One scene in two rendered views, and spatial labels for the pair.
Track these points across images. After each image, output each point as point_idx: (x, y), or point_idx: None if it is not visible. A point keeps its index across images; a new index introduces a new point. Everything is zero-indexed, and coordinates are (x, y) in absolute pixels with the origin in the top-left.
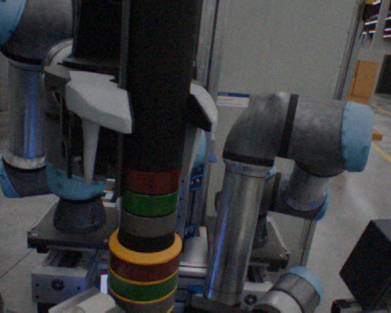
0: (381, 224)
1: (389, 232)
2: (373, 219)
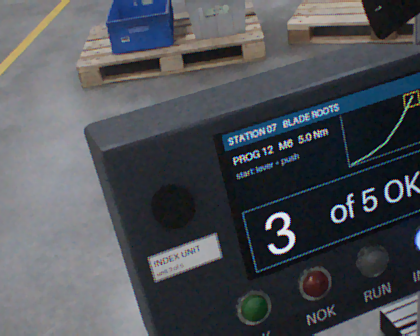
0: (407, 48)
1: (386, 48)
2: None
